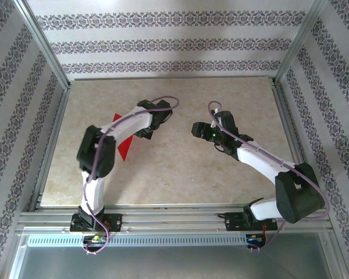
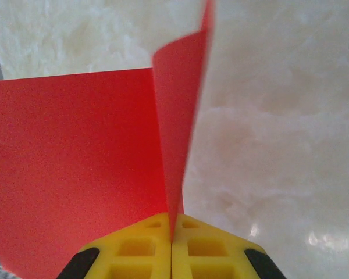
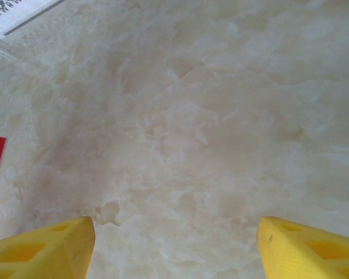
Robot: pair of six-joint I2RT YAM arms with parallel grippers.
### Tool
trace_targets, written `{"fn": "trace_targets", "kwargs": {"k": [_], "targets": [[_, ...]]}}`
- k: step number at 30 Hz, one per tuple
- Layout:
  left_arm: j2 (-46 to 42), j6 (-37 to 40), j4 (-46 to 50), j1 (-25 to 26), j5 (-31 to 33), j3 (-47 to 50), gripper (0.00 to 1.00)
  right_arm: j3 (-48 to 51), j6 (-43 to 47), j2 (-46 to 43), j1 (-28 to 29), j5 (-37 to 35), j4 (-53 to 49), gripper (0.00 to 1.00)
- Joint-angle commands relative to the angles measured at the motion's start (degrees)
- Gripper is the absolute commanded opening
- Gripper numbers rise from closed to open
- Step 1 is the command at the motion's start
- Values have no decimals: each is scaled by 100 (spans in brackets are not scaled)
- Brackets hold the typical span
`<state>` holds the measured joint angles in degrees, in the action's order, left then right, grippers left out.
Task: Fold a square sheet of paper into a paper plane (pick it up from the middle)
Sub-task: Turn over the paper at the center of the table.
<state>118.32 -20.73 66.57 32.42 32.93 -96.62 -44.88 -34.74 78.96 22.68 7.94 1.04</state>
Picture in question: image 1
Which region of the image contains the red paper sheet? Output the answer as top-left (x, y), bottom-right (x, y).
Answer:
top-left (112, 113), bottom-right (135, 162)

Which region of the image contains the grey metal sheet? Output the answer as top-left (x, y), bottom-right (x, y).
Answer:
top-left (7, 232), bottom-right (346, 279)

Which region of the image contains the small electronics board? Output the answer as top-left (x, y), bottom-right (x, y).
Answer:
top-left (246, 234), bottom-right (267, 244)
top-left (83, 234), bottom-right (109, 244)

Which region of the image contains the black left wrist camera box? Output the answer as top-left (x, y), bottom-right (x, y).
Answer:
top-left (154, 99), bottom-right (171, 113)

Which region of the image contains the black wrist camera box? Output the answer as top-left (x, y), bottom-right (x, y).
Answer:
top-left (213, 110), bottom-right (240, 136)
top-left (154, 99), bottom-right (171, 113)

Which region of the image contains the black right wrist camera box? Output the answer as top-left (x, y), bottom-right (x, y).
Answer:
top-left (213, 110), bottom-right (240, 136)

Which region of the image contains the aluminium side rail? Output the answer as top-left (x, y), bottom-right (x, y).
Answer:
top-left (29, 87), bottom-right (72, 212)
top-left (272, 83), bottom-right (319, 210)

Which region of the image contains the wide aluminium rail beam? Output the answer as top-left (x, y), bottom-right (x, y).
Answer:
top-left (16, 203), bottom-right (335, 235)

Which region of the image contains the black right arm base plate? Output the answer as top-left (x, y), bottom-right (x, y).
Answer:
top-left (225, 212), bottom-right (277, 232)

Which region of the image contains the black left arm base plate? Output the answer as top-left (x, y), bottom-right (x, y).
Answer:
top-left (69, 213), bottom-right (123, 233)

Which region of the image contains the slotted grey cable duct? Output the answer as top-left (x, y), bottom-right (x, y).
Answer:
top-left (27, 234), bottom-right (248, 248)

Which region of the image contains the aluminium frame post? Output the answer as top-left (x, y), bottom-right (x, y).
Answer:
top-left (273, 0), bottom-right (331, 87)
top-left (13, 0), bottom-right (73, 91)

